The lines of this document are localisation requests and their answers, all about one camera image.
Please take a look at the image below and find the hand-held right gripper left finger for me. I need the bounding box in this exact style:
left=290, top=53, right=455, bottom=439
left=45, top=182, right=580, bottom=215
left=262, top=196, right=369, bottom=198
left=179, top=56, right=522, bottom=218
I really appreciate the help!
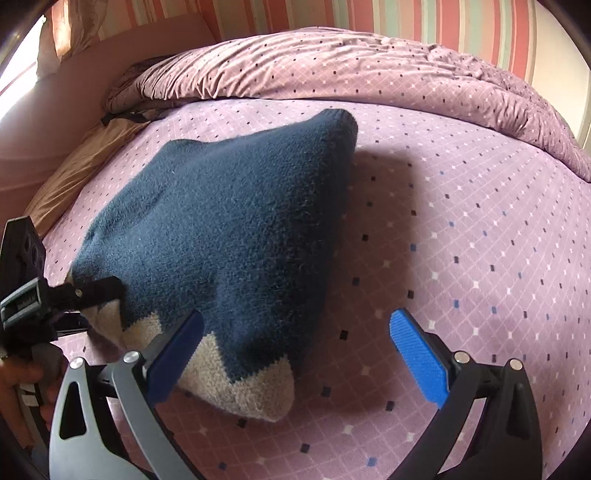
left=48, top=309, right=206, bottom=480

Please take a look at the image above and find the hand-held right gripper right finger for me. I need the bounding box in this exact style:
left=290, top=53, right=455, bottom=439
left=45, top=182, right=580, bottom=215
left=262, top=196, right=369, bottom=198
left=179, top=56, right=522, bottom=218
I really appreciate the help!
left=388, top=308, right=544, bottom=480

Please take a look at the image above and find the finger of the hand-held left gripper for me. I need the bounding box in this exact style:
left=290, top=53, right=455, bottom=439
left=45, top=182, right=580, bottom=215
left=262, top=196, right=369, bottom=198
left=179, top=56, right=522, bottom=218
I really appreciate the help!
left=58, top=314, right=93, bottom=337
left=56, top=276, right=126, bottom=311

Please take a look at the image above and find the dark blue knitted sweater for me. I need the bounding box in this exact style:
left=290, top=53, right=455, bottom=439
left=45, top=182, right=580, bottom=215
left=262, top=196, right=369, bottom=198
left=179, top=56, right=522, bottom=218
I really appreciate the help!
left=69, top=108, right=358, bottom=423

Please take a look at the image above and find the person's left hand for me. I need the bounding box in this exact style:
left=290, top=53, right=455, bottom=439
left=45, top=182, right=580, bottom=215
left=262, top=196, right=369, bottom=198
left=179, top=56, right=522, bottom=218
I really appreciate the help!
left=0, top=357, right=68, bottom=432

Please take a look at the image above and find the tan fleece blanket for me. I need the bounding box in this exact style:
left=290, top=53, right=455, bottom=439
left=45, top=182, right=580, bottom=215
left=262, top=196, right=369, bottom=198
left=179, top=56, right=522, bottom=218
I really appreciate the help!
left=23, top=117, right=153, bottom=238

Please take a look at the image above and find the purple checked bed sheet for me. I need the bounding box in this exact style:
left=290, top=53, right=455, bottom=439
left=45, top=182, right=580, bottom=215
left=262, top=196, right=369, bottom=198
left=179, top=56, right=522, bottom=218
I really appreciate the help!
left=41, top=97, right=591, bottom=480

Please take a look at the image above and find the pink bed headboard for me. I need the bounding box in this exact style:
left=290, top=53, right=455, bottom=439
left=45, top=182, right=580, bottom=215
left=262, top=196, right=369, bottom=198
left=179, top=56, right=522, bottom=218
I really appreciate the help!
left=0, top=11, right=227, bottom=208

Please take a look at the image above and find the purple dotted quilt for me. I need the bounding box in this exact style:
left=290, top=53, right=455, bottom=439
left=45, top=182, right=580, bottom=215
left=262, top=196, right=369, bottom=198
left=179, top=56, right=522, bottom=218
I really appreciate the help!
left=104, top=25, right=591, bottom=183

